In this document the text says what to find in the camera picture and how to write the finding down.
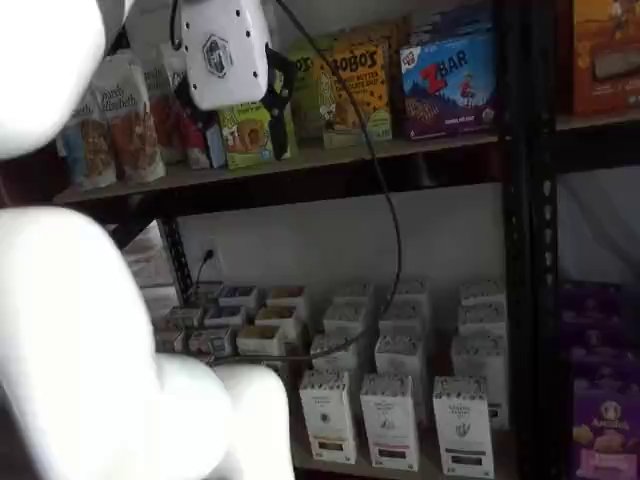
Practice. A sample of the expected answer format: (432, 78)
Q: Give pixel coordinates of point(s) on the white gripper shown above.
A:
(225, 55)

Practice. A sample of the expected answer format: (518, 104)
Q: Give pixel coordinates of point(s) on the white box green strip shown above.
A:
(480, 355)
(482, 292)
(481, 320)
(463, 430)

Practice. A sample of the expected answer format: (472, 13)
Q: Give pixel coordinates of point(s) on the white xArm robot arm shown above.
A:
(75, 325)

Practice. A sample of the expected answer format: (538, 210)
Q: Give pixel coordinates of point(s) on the green Bobo's apple pie box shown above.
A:
(310, 90)
(245, 140)

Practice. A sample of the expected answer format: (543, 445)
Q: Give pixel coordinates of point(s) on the yellow Bobo's peanut butter box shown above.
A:
(396, 35)
(370, 75)

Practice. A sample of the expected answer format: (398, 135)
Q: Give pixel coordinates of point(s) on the green apple cinnamon oatmeal box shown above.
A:
(206, 292)
(185, 316)
(170, 340)

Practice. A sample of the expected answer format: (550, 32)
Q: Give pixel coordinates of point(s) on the blue Z Bar box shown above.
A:
(450, 90)
(455, 20)

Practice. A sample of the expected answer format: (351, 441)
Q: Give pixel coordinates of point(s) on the white box yellow strip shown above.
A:
(354, 294)
(332, 350)
(327, 415)
(345, 317)

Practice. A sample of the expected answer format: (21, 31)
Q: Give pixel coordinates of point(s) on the orange snack box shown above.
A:
(607, 30)

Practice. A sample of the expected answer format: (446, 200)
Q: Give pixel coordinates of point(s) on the purple Annie's snack box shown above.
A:
(590, 310)
(607, 430)
(605, 362)

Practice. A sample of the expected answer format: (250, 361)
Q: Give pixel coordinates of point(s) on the orange purely elizabeth granola bag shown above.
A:
(132, 130)

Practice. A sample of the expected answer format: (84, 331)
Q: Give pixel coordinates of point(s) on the black metal shelving unit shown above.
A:
(537, 350)
(300, 187)

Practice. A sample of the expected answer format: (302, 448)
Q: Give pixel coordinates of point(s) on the blue purely elizabeth granola bag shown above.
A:
(92, 150)

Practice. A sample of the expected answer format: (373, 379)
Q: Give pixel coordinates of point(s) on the translucent plastic sheet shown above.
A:
(600, 225)

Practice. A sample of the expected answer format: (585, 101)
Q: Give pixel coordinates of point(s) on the white wall outlet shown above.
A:
(211, 246)

